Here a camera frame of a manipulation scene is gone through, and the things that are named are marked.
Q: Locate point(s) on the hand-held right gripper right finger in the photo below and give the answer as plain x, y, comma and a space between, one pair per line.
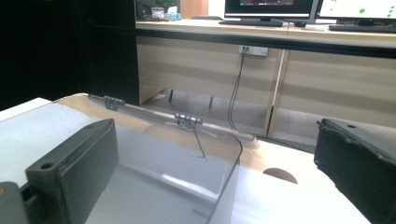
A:
358, 174

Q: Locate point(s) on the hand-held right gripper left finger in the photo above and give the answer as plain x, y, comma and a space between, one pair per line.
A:
81, 174

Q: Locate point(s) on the grey box with clear lid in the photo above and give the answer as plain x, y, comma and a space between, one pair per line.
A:
162, 174

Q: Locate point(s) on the white table mat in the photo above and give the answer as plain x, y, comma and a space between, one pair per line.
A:
280, 202

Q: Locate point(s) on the black keyboard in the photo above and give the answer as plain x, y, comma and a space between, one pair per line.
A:
252, 23
361, 28

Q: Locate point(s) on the beige wooden desk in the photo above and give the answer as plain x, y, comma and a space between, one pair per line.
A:
202, 74

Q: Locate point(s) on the black computer mouse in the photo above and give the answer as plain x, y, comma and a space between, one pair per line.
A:
300, 23

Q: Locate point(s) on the computer monitor with white screen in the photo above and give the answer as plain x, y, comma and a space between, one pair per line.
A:
358, 7

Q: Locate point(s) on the dark desk item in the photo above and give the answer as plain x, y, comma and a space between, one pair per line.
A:
144, 11

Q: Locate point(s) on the teal desk item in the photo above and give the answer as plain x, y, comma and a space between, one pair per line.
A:
174, 15

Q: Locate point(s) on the computer monitor with dark screen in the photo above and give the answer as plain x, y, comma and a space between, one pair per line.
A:
267, 7

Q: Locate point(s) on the white wall socket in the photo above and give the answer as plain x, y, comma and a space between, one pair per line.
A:
253, 50

